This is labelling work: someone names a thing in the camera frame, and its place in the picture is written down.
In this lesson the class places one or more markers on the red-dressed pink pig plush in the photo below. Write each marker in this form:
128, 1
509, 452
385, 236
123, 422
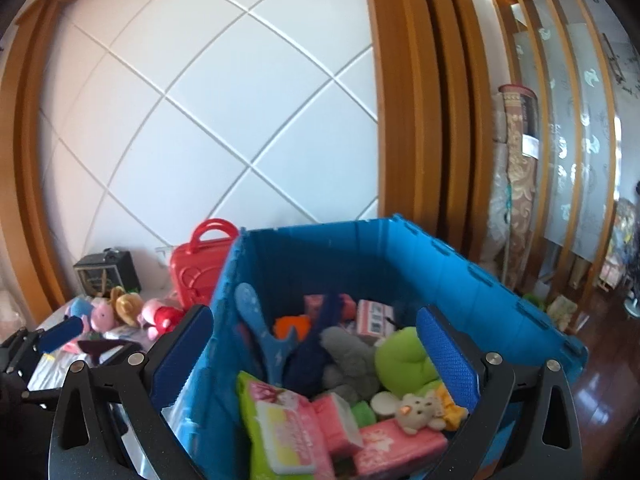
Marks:
160, 315

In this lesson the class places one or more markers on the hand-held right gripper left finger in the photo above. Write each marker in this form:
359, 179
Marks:
180, 355

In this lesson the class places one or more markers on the wooden wall frame post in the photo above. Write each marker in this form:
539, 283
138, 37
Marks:
400, 110
27, 160

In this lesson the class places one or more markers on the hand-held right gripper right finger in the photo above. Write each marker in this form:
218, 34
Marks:
445, 355

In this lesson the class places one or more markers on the blue plastic toy brush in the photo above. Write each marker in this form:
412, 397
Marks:
255, 325

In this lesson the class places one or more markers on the brown bear plush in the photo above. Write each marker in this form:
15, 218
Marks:
125, 305

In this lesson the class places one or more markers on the red bear suitcase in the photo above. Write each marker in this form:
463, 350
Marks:
197, 265

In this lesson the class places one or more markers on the red white tissue pack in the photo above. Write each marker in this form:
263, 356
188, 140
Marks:
372, 317

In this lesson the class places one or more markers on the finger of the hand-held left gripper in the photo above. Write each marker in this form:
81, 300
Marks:
60, 335

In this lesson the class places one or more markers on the blue-bodied pink pig plush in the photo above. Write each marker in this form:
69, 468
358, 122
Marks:
102, 312

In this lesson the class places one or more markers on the small green toy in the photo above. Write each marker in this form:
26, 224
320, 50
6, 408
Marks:
362, 412

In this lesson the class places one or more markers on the wooden glass partition screen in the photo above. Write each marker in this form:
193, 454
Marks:
565, 110

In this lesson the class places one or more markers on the pink green wet wipes pack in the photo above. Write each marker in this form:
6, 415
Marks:
280, 425

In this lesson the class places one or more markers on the pink floral tissue pack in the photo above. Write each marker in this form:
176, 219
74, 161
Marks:
400, 445

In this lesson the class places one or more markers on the dark gift bag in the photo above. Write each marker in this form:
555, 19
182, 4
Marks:
115, 270

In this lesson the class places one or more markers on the white mouse plush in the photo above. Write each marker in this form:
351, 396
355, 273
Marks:
415, 405

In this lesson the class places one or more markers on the blue plastic crate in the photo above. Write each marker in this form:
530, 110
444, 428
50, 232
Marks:
300, 260

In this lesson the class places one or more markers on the orange plush toy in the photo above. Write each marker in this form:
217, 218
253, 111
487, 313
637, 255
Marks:
292, 327

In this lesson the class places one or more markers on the maroon knit hat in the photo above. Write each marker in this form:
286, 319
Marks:
107, 347

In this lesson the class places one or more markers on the rolled patterned carpet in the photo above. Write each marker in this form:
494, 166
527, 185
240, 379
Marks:
520, 170

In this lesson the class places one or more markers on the green plush toy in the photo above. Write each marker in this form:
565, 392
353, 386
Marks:
534, 301
405, 360

